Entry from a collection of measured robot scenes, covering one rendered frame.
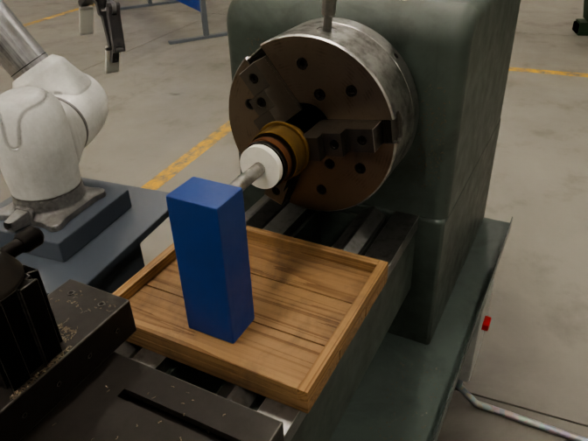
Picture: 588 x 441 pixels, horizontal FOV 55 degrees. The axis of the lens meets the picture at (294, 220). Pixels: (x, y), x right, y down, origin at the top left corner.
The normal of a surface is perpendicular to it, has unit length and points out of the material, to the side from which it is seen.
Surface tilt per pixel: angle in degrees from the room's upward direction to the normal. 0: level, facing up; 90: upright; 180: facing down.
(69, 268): 0
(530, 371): 0
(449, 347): 0
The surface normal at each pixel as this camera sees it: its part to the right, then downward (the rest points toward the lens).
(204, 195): -0.04, -0.85
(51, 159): 0.72, 0.33
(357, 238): 0.41, -0.63
